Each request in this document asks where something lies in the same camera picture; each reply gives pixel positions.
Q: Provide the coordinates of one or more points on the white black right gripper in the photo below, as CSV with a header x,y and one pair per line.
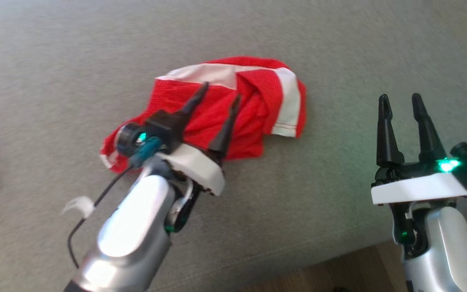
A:
x,y
416,188

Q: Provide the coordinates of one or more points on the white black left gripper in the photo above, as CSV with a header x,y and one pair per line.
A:
x,y
195,166

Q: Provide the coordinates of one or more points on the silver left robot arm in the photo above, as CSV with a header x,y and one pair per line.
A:
x,y
136,227

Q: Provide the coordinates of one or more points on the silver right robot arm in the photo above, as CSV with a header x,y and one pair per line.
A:
x,y
444,251

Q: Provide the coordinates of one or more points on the large grey sofa chaise cushion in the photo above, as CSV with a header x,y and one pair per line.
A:
x,y
55,61

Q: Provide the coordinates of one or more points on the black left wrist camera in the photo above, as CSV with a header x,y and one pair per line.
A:
x,y
126,140

